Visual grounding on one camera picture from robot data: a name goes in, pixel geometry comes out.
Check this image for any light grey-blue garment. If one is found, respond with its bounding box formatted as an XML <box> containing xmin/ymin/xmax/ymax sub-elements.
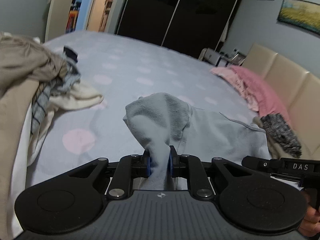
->
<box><xmin>123</xmin><ymin>93</ymin><xmax>271</xmax><ymax>190</ymax></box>

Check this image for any person right hand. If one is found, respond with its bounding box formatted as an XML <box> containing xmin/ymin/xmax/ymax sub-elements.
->
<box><xmin>298</xmin><ymin>205</ymin><xmax>320</xmax><ymax>237</ymax></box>

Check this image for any dark floral folded garment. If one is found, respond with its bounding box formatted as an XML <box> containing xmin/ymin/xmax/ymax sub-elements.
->
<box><xmin>260</xmin><ymin>113</ymin><xmax>302</xmax><ymax>158</ymax></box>

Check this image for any beige padded headboard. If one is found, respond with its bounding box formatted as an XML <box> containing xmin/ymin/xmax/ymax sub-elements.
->
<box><xmin>242</xmin><ymin>43</ymin><xmax>319</xmax><ymax>160</ymax></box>

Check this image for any pink pillow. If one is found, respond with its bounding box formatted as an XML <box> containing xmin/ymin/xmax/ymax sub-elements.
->
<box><xmin>210</xmin><ymin>65</ymin><xmax>291</xmax><ymax>124</ymax></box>

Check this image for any cream white cloth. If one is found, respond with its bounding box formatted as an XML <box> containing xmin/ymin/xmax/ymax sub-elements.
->
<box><xmin>27</xmin><ymin>80</ymin><xmax>104</xmax><ymax>166</ymax></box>

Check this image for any dotted grey bed cover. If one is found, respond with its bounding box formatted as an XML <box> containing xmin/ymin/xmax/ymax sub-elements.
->
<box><xmin>26</xmin><ymin>31</ymin><xmax>270</xmax><ymax>186</ymax></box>

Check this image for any bedside table with items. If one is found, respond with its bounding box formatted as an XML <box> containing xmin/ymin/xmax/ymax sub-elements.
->
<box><xmin>199</xmin><ymin>48</ymin><xmax>246</xmax><ymax>67</ymax></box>

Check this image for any black navy garment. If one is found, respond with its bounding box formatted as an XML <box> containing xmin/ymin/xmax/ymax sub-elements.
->
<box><xmin>63</xmin><ymin>46</ymin><xmax>78</xmax><ymax>63</ymax></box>

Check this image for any beige crumpled garment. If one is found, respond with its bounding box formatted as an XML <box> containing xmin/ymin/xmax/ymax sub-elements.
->
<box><xmin>1</xmin><ymin>33</ymin><xmax>67</xmax><ymax>239</ymax></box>

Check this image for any dark sliding wardrobe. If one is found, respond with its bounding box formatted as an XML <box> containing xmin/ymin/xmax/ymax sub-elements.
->
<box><xmin>116</xmin><ymin>0</ymin><xmax>238</xmax><ymax>58</ymax></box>

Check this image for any yellow field wall picture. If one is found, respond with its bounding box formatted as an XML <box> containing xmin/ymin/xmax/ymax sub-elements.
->
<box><xmin>277</xmin><ymin>0</ymin><xmax>320</xmax><ymax>35</ymax></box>

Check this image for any cream door with handle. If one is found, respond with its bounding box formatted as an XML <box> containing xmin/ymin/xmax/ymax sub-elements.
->
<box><xmin>44</xmin><ymin>0</ymin><xmax>72</xmax><ymax>42</ymax></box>

